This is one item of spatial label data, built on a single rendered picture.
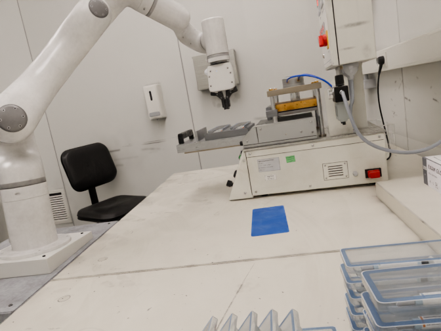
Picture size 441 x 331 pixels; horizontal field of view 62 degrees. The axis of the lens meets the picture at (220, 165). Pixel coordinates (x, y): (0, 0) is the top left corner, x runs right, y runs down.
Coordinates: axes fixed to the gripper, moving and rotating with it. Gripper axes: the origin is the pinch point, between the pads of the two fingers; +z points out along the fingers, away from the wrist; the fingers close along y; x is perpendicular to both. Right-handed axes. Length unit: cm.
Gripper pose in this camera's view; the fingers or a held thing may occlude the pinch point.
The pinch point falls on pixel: (226, 104)
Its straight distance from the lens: 142.3
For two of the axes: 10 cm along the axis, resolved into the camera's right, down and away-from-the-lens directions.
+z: 1.7, 9.7, 1.7
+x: 2.2, -2.1, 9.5
